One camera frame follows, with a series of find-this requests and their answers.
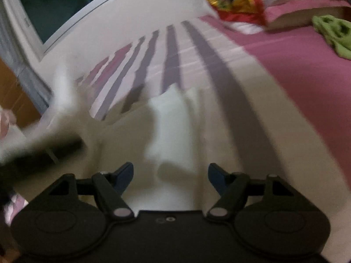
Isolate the white pillow with pink band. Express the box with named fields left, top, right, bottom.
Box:
left=259, top=0, right=346, bottom=31

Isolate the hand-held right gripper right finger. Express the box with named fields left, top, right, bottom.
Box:
left=208, top=163, right=294, bottom=221

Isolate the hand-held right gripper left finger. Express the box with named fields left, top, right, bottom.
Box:
left=49, top=162, right=135, bottom=221

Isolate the white framed window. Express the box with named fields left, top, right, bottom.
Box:
left=0, top=0, right=154, bottom=61

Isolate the grey curtain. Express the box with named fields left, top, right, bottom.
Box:
left=0, top=0, right=54, bottom=113

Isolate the pale pink blanket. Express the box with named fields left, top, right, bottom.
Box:
left=0, top=107, right=17, bottom=139

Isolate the green cloth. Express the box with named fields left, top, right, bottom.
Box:
left=312, top=14, right=351, bottom=61

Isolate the striped purple pink bed sheet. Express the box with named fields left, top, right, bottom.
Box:
left=0, top=14, right=351, bottom=226

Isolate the white knit sweater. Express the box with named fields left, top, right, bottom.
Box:
left=0, top=63, right=207, bottom=211

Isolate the brown wooden door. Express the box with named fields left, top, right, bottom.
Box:
left=0, top=57, right=41, bottom=126

